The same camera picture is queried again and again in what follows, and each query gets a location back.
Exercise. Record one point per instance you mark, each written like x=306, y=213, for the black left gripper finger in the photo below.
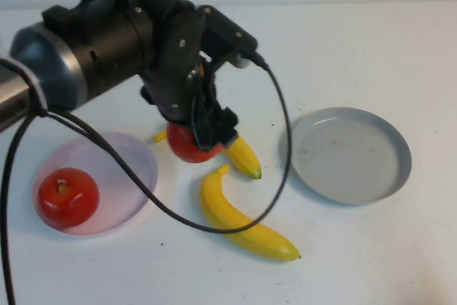
x=201, y=130
x=226, y=124

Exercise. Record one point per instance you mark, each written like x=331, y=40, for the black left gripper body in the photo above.
x=175, y=69

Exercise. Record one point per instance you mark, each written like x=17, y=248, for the red plastic apple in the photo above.
x=182, y=148
x=68, y=205

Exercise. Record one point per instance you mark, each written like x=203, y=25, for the green-tipped yellow banana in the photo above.
x=246, y=162

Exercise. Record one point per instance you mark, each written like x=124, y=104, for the yellow plastic banana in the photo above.
x=218, y=198

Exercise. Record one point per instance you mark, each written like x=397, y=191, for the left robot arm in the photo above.
x=53, y=62

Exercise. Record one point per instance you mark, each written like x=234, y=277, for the pink round plate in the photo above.
x=107, y=205

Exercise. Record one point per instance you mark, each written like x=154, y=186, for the grey round plate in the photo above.
x=350, y=158

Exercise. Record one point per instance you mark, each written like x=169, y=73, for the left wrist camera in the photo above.
x=228, y=33

